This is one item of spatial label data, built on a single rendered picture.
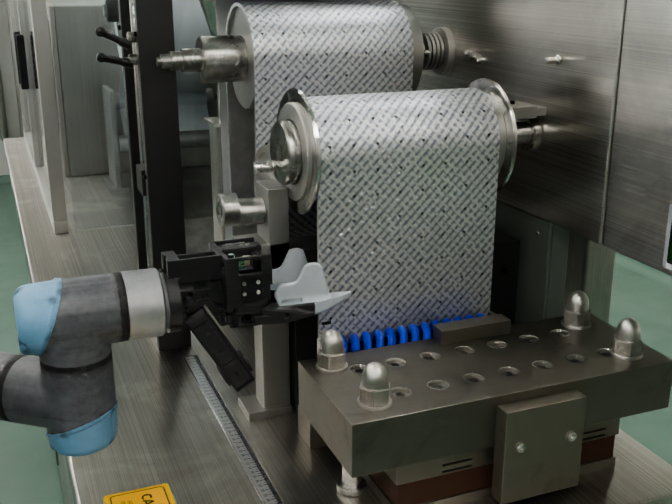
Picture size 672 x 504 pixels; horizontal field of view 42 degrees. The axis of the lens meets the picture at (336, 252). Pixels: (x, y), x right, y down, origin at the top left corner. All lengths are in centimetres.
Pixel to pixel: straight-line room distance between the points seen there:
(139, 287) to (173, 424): 27
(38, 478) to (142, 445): 174
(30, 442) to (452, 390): 224
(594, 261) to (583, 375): 42
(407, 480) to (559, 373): 21
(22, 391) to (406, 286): 45
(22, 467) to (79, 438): 193
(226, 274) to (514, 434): 35
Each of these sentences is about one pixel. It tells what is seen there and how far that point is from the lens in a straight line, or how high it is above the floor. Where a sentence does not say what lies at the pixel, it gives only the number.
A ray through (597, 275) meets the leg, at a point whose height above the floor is 100.
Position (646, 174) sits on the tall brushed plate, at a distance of 102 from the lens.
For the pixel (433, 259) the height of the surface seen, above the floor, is 112.
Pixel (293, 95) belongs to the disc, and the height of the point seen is 132.
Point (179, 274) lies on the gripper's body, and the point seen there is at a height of 114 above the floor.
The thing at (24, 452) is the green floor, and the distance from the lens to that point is 300.
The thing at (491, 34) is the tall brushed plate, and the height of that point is 137.
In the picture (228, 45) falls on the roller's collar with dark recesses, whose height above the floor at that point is 136.
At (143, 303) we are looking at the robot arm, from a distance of 94.
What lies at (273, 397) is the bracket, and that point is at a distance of 116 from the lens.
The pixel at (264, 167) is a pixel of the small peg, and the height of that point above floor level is 123.
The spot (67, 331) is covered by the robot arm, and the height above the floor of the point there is 110.
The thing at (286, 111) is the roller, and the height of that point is 130.
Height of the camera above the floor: 146
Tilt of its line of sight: 18 degrees down
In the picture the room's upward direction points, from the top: straight up
